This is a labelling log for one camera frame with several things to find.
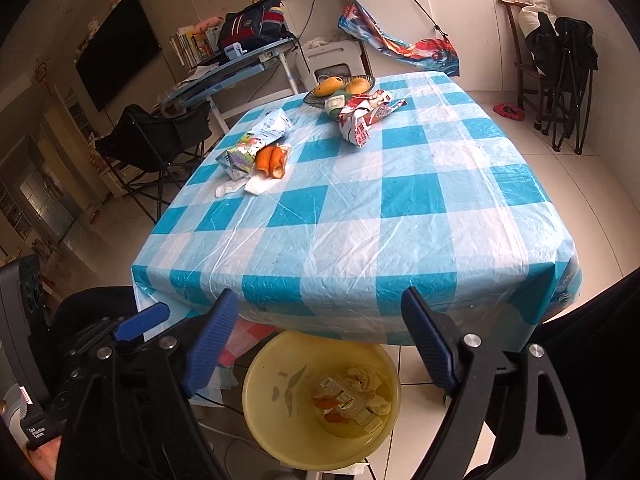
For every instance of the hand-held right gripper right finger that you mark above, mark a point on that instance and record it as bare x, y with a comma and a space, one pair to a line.
430, 345

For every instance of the red slipper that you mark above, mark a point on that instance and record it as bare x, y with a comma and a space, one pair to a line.
509, 111

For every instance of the folded black camping chair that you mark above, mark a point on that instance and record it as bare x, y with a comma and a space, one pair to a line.
570, 45

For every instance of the red snack bag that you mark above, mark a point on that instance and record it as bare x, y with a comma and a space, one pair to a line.
357, 125

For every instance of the pink checked cloth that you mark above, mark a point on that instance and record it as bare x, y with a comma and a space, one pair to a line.
250, 335

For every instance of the person's dark clothing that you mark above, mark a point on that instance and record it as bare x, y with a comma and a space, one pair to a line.
610, 385

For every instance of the green cloth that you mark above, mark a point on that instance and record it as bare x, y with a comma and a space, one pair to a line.
345, 97

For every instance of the dark wooden chair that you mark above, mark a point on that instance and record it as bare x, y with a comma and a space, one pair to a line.
520, 70

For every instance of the yellow plastic basin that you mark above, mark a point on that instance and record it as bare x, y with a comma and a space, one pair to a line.
270, 430

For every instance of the row of books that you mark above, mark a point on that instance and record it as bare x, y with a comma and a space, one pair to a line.
192, 47

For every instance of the white plastic stool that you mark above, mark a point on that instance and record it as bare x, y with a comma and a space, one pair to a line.
325, 57

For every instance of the yellow mango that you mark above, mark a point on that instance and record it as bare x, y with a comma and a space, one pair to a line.
357, 85
329, 86

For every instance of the small blue device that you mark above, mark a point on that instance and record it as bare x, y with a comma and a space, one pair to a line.
235, 51

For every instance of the white bag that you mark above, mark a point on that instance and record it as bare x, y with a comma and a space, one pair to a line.
532, 12

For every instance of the person's left hand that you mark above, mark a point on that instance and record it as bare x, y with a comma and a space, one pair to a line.
45, 455

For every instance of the pink plush toy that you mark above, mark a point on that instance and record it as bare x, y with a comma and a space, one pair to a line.
207, 25

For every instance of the black television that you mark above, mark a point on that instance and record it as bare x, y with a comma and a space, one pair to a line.
117, 50

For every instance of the blue study desk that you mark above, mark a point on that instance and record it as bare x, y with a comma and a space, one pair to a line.
225, 72

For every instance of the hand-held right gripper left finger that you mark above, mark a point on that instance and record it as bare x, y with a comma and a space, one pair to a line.
210, 340

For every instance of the blue checked tablecloth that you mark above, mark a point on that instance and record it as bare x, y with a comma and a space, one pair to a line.
375, 220

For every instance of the blue white drink carton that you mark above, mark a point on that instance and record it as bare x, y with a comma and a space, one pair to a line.
272, 125

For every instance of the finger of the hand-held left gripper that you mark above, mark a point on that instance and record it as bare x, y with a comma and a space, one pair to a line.
142, 322

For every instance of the green drink carton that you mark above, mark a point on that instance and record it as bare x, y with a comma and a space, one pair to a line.
237, 160

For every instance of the colourful printed cloth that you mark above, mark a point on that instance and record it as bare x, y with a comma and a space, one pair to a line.
400, 47

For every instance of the black folding chair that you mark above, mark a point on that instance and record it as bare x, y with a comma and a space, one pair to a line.
150, 135

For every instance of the dark blue backpack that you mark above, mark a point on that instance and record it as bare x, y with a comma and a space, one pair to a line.
250, 22

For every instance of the glass fruit plate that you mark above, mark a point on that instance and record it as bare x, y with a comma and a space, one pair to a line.
312, 100

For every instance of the white cabinet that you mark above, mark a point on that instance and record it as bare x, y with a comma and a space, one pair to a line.
465, 25

